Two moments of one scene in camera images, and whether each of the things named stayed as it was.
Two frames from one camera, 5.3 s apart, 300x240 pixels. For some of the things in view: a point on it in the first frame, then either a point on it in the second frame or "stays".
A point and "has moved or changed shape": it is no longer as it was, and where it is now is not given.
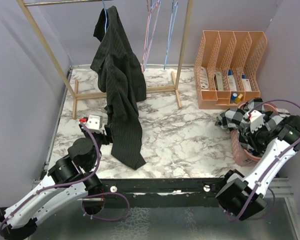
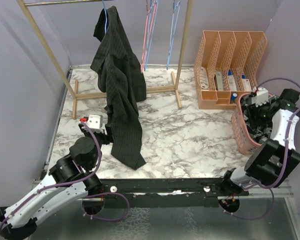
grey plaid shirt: x=250 y=116 has moved or changed shape
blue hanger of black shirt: x=106 y=15 stays
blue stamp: x=234 y=96 stays
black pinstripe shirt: x=121 y=75 stays
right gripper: x=252 y=139 to x=254 y=110
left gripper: x=108 y=138 stays
